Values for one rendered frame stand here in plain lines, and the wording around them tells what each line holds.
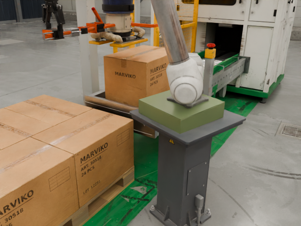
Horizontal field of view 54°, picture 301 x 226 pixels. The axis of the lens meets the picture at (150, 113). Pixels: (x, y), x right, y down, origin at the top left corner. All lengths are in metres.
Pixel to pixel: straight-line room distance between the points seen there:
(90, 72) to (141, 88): 1.31
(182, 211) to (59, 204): 0.75
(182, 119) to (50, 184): 0.80
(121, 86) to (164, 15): 1.07
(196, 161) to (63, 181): 0.79
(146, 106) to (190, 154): 0.37
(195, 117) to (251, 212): 0.97
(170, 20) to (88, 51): 2.09
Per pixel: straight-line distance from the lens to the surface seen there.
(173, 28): 1.38
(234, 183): 2.54
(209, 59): 2.45
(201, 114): 1.60
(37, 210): 1.75
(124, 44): 2.05
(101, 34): 2.09
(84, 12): 3.35
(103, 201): 2.24
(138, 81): 2.22
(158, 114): 1.62
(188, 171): 1.79
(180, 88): 1.37
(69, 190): 1.87
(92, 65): 3.43
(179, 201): 1.91
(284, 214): 2.36
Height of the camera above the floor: 1.44
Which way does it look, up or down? 23 degrees down
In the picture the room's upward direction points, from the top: 1 degrees clockwise
